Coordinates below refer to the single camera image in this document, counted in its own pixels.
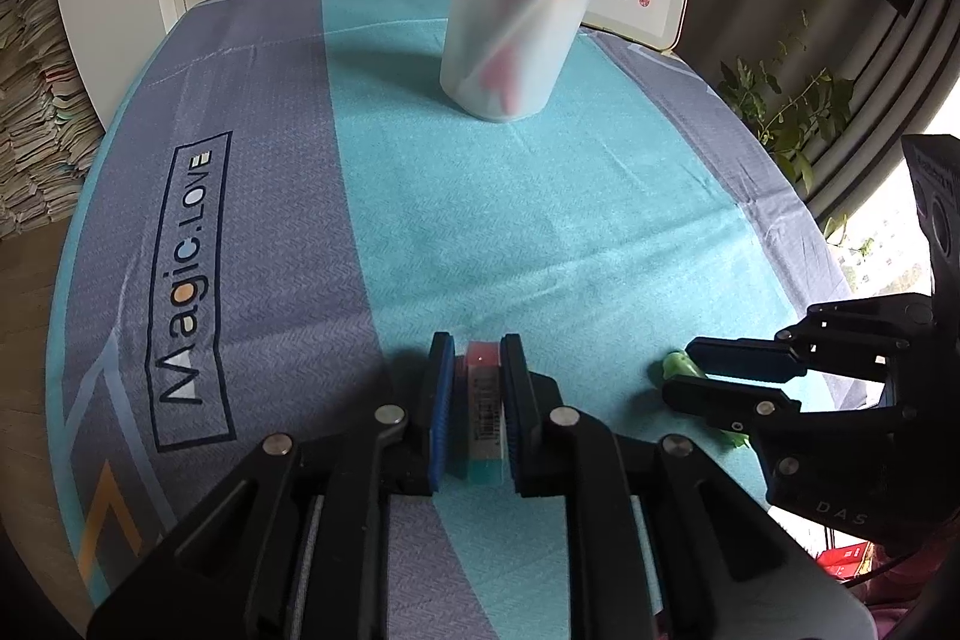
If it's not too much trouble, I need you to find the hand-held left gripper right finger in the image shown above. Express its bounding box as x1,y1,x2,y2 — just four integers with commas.
500,332,875,640

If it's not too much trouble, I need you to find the blue grey printed tablecloth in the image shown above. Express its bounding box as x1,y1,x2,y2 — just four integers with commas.
43,0,890,640

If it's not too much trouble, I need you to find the green potted plant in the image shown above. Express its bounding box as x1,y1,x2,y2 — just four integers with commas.
712,0,875,259

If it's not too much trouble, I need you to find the person's right forearm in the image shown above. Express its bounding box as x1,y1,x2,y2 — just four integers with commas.
855,539,960,640

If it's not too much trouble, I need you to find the pink white eraser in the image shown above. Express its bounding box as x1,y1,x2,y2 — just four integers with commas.
452,340,505,485

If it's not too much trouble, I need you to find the red box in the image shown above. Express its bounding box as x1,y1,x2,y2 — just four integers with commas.
814,539,875,581

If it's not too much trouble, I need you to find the stack of papers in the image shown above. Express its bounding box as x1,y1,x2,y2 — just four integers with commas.
0,0,106,236

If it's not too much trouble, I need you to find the small green eraser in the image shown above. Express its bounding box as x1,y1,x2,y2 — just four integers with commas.
651,349,751,450

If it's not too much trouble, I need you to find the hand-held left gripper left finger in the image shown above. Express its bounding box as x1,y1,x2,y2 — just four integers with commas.
86,331,457,640

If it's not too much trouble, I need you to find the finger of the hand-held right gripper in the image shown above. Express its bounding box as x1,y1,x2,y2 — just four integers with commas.
661,375,917,462
685,293,939,387

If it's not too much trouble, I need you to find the grey ribbed panel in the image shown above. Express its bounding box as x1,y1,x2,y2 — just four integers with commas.
802,0,946,221

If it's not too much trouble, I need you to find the translucent white cup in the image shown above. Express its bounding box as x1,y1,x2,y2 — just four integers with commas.
439,0,597,124

